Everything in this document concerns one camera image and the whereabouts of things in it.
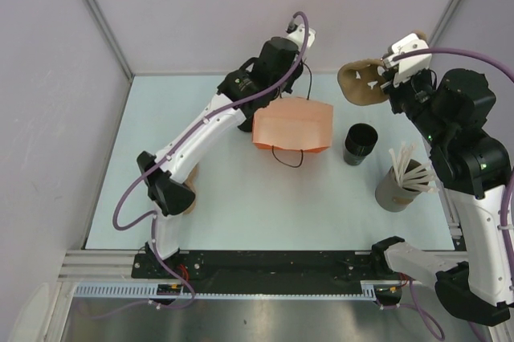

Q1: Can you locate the brown cup carrier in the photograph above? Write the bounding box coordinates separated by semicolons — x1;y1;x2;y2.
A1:
183;164;199;214
337;31;432;106

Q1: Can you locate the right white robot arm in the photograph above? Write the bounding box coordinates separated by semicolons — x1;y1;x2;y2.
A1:
370;68;513;327

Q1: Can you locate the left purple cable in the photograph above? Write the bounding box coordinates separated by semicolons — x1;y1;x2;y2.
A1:
112;11;312;311

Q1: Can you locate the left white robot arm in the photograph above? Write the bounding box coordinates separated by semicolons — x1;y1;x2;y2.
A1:
137;37;305;278

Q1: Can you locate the orange paper bag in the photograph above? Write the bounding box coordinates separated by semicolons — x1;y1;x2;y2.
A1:
251;94;333;169

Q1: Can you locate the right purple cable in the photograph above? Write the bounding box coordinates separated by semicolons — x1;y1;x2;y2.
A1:
391;47;514;339

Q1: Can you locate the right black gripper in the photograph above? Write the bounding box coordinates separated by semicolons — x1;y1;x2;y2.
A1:
381;63;451;148

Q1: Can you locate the stack of black lids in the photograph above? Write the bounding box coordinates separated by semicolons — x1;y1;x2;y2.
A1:
238;107;255;132

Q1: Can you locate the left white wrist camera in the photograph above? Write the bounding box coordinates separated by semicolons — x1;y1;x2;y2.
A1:
285;22;316;51

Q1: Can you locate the purple cable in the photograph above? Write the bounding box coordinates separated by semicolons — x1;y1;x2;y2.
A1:
112;11;312;311
391;47;514;339

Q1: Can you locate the grey straw holder cup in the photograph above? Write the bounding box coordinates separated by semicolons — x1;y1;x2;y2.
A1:
374;166;421;212

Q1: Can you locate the white slotted cable duct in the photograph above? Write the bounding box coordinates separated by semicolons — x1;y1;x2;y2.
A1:
74;282;400;301

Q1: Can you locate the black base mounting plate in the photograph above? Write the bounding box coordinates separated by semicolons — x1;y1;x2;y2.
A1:
132;249;418;295

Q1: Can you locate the stack of black cups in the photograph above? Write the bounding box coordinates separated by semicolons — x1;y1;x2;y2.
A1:
343;123;378;166

